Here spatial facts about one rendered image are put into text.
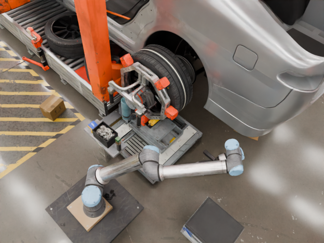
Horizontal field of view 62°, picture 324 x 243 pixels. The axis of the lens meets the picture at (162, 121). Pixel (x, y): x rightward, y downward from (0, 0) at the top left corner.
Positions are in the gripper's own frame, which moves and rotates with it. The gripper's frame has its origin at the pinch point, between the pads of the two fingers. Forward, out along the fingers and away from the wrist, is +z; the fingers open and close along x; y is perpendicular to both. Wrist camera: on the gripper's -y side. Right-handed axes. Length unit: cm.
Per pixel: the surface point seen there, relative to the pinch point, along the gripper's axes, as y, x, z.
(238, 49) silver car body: -51, -43, -60
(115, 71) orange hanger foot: -115, -14, 40
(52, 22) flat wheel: -240, -16, 108
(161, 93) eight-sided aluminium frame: -62, -19, 3
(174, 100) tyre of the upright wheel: -58, -8, -4
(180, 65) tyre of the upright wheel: -79, -22, -19
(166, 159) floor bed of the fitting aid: -51, 72, 33
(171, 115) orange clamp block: -49.3, -2.9, 2.6
